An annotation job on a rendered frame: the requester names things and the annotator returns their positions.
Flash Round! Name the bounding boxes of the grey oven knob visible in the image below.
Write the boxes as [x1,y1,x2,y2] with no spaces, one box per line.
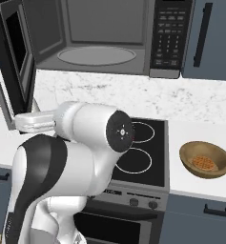
[129,197,140,208]
[148,200,159,211]

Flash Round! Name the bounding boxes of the dark oven door handle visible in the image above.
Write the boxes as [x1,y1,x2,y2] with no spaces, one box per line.
[84,199,159,221]

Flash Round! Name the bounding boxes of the black cupboard door handle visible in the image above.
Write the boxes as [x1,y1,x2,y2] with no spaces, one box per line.
[193,2,215,69]

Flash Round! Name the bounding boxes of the orange round waffle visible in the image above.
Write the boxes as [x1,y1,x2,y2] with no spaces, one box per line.
[191,154,220,173]

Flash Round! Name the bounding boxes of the blue-grey cupboard door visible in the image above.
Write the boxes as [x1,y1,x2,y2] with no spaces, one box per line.
[180,0,226,82]

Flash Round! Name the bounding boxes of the black microwave door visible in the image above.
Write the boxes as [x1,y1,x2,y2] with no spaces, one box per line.
[0,0,38,132]

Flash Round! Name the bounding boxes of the black hob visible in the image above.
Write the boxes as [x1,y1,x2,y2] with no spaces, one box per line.
[111,117,171,189]

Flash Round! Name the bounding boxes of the grey microwave oven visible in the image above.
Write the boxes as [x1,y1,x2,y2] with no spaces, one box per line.
[21,0,195,80]

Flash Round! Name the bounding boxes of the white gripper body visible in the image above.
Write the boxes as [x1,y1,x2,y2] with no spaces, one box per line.
[14,110,57,134]

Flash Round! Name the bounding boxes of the grey microwave turntable plate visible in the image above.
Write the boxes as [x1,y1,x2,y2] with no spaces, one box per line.
[56,46,138,67]

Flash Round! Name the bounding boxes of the steel oven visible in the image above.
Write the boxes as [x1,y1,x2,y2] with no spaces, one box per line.
[72,181,170,244]

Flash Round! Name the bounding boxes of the brown wooden bowl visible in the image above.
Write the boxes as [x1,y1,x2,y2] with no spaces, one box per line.
[178,140,226,180]

